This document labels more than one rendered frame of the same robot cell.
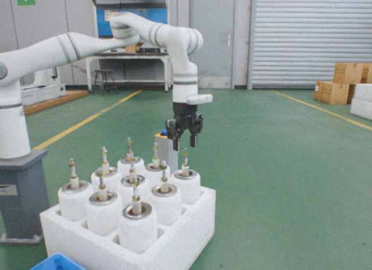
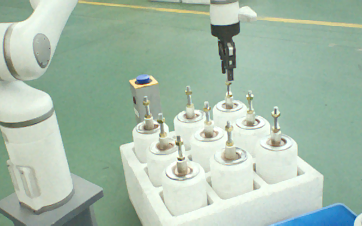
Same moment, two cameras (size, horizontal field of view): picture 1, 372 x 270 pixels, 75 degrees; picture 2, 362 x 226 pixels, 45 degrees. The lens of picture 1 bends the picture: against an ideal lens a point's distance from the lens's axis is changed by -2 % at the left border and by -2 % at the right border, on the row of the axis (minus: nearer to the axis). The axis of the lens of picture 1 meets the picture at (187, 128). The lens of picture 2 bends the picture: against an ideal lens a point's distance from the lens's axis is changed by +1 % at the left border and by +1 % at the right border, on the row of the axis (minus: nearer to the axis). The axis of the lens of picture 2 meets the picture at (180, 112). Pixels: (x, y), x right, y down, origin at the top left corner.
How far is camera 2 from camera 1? 0.94 m
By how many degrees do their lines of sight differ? 46
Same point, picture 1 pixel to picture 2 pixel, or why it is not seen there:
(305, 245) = (303, 127)
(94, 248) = (265, 201)
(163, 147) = (151, 98)
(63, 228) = (215, 213)
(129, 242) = (291, 171)
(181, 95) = (234, 14)
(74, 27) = not seen: outside the picture
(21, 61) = (55, 24)
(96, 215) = (248, 171)
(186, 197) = not seen: hidden behind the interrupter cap
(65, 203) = (197, 189)
